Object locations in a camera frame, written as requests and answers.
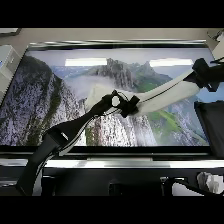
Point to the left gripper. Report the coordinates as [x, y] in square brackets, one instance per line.
[129, 106]

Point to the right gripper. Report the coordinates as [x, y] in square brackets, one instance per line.
[203, 74]

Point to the white garment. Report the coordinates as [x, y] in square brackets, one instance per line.
[163, 95]

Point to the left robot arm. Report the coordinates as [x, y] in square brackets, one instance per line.
[63, 133]

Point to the black garment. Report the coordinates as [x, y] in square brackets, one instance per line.
[211, 128]

